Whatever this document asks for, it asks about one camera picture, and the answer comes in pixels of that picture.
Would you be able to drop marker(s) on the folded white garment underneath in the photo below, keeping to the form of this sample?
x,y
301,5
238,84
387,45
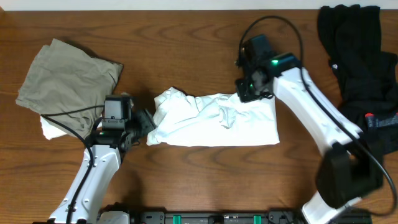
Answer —
x,y
50,131

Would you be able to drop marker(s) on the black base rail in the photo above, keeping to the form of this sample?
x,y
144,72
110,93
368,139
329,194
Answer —
x,y
217,218

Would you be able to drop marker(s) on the white printed t-shirt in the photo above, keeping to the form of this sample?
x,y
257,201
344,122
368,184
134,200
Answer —
x,y
212,121

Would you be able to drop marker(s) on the folded olive green garment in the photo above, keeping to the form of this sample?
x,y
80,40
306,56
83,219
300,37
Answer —
x,y
70,85

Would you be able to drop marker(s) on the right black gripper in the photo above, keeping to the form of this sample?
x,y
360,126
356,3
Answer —
x,y
244,97

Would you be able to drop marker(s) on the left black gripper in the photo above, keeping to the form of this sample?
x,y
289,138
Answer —
x,y
147,122

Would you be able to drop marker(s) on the black garment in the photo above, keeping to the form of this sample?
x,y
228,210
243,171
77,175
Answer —
x,y
351,36

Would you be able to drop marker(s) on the grey red-trimmed garment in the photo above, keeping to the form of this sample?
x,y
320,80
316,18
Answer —
x,y
374,121

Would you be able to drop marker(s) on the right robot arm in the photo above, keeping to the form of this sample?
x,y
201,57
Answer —
x,y
351,167

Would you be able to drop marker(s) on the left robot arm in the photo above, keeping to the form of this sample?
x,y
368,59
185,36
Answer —
x,y
111,137

